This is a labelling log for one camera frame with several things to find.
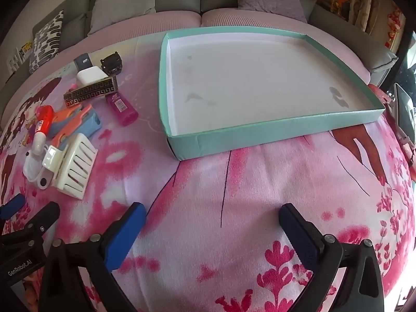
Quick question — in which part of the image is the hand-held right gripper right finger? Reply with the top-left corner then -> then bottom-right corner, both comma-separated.
279,203 -> 386,312

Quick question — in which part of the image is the orange and blue toy knife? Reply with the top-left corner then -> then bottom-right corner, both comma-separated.
60,109 -> 101,144
51,104 -> 93,142

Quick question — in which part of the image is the teal shallow cardboard box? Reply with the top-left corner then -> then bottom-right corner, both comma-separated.
158,26 -> 386,161

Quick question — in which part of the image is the black and white patterned cushion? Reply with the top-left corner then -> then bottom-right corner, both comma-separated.
29,10 -> 64,75

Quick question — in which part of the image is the white magazine rack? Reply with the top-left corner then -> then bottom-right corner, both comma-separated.
6,47 -> 31,72

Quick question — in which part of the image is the printed cartoon blanket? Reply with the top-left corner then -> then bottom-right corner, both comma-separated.
0,39 -> 416,312

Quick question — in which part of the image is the black toy car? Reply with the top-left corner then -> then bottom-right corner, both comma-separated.
100,51 -> 123,75

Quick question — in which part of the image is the black charger cube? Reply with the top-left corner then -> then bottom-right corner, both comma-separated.
74,53 -> 92,71

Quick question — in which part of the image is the white slotted plastic holder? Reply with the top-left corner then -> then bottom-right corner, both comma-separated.
49,133 -> 99,200

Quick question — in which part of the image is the patterned beige curtain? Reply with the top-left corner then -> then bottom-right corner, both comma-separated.
349,0 -> 407,36

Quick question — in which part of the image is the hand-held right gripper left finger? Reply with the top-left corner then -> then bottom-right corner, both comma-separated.
38,202 -> 147,312

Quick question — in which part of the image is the pink plastic bottle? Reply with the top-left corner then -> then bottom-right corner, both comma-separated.
107,92 -> 139,127

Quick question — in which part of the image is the white charger plug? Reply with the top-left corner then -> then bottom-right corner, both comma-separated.
77,66 -> 104,87

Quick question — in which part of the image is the white smart watch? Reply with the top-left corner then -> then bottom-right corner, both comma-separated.
23,146 -> 57,190

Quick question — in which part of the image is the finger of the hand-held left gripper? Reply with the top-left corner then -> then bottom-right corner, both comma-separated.
0,201 -> 61,248
0,193 -> 26,222

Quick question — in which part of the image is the red and white toy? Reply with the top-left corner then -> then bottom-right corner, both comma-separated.
31,105 -> 56,155

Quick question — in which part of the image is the red hanging decoration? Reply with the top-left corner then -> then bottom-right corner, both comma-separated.
385,10 -> 405,51

